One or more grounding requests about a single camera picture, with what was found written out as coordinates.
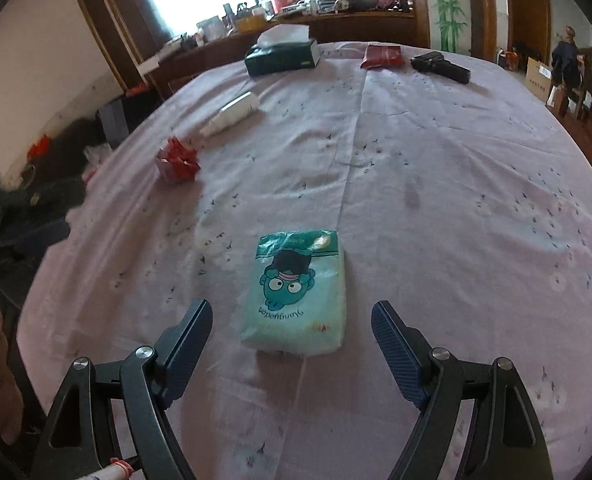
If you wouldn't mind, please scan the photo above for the teal cartoon tissue pack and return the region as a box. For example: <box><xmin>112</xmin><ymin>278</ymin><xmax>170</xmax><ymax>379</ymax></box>
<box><xmin>241</xmin><ymin>230</ymin><xmax>347</xmax><ymax>356</ymax></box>

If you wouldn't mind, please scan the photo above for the crumpled red pink wrapper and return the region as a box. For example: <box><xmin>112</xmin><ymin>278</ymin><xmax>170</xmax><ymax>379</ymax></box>
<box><xmin>155</xmin><ymin>136</ymin><xmax>200</xmax><ymax>184</ymax></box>

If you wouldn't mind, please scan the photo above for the white spray bottle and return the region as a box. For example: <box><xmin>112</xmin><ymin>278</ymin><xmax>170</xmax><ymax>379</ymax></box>
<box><xmin>199</xmin><ymin>91</ymin><xmax>260</xmax><ymax>136</ymax></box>

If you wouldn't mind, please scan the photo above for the wooden sideboard counter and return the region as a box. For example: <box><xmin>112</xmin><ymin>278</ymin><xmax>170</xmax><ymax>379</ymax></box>
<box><xmin>145</xmin><ymin>11</ymin><xmax>430</xmax><ymax>99</ymax></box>

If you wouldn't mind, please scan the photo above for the black handheld device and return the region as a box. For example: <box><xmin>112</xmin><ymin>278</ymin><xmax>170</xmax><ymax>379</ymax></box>
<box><xmin>411</xmin><ymin>51</ymin><xmax>470</xmax><ymax>84</ymax></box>

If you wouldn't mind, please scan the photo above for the dark red snack packet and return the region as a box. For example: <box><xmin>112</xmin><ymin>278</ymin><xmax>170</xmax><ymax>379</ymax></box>
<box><xmin>360</xmin><ymin>44</ymin><xmax>405</xmax><ymax>70</ymax></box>

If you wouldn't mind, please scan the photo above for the brown cardboard box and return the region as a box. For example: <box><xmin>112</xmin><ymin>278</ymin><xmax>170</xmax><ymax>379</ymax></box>
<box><xmin>524</xmin><ymin>58</ymin><xmax>553</xmax><ymax>103</ymax></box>

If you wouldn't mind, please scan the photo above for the green tissue box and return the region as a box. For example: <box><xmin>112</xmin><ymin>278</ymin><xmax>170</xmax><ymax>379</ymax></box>
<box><xmin>244</xmin><ymin>24</ymin><xmax>321</xmax><ymax>78</ymax></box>

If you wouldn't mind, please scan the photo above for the dark blue jacket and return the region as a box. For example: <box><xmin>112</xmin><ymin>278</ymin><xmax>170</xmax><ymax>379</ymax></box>
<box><xmin>552</xmin><ymin>40</ymin><xmax>581</xmax><ymax>90</ymax></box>

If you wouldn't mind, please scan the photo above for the bamboo painted panel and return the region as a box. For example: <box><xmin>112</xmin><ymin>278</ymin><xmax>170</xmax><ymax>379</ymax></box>
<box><xmin>427</xmin><ymin>0</ymin><xmax>471</xmax><ymax>55</ymax></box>

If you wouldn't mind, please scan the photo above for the brown wooden door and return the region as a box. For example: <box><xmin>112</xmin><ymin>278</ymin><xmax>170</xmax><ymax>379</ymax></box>
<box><xmin>507</xmin><ymin>0</ymin><xmax>552</xmax><ymax>63</ymax></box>

